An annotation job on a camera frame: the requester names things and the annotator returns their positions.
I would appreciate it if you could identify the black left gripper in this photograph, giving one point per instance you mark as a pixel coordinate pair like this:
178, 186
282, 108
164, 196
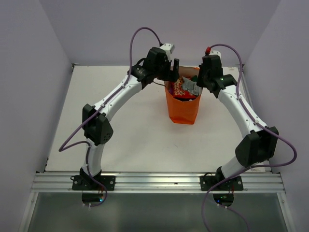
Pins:
170, 75

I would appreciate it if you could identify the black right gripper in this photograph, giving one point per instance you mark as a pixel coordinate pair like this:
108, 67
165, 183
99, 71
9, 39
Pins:
200, 82

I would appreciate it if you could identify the silver grey snack packet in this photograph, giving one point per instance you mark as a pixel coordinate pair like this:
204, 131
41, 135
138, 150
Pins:
190, 86

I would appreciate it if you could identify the red snack packet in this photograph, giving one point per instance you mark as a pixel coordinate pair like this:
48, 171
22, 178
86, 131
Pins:
178, 92

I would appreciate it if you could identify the orange paper bag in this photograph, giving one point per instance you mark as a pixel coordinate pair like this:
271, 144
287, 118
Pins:
183, 111

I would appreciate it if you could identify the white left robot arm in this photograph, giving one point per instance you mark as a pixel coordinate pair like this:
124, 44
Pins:
96, 119

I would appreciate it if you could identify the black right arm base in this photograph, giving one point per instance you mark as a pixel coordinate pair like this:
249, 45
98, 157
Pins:
209, 180

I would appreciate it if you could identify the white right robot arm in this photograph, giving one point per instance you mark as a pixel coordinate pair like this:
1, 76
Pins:
257, 145

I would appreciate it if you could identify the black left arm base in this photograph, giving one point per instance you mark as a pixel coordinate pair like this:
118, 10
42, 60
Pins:
83, 181

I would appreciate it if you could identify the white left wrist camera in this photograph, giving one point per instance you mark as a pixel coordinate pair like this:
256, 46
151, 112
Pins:
168, 47

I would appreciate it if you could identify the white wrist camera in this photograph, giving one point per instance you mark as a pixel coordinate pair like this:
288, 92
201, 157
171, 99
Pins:
168, 47
213, 53

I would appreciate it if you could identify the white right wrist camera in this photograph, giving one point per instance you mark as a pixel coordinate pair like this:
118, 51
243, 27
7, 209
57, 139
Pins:
213, 53

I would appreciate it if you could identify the aluminium table edge rail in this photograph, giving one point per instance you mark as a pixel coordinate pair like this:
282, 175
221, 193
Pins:
245, 91

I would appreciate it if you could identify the aluminium front mounting rail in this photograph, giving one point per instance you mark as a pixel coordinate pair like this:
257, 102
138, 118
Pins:
159, 182

